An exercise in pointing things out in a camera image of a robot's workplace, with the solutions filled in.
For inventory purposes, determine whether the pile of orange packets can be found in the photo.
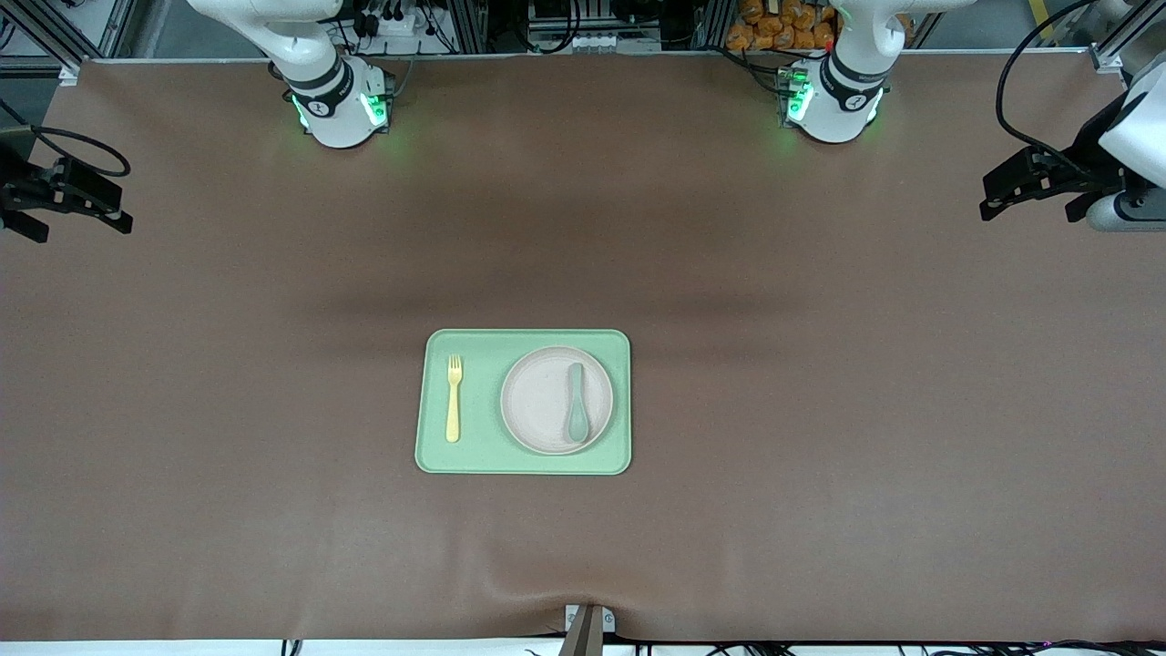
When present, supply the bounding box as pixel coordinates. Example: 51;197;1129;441
726;0;837;52

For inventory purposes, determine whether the teal plastic spoon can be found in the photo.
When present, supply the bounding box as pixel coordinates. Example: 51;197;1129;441
567;362;589;445

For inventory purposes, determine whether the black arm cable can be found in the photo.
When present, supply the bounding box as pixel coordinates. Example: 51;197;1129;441
995;0;1109;170
0;98;132;179

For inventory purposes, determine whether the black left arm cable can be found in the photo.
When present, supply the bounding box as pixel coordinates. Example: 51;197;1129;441
995;0;1109;170

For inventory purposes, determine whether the yellow plastic fork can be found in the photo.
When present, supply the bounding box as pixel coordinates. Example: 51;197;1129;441
445;354;465;445

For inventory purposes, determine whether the light green rectangular tray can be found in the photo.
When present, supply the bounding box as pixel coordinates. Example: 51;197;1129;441
414;329;632;477

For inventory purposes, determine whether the aluminium frame profile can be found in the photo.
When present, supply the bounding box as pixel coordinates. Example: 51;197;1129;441
0;0;85;87
1089;0;1166;76

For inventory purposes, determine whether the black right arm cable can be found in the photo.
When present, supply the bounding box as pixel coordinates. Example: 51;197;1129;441
0;98;132;179

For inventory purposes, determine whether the brown table mat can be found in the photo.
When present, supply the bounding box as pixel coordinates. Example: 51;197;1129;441
0;55;1166;644

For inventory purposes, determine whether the metal table edge bracket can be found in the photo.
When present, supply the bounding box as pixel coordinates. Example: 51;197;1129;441
564;603;617;656

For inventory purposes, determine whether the white power strip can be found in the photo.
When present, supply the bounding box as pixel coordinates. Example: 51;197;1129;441
357;0;422;39

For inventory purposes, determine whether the white round plate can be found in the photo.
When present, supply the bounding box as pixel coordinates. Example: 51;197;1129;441
500;345;615;456

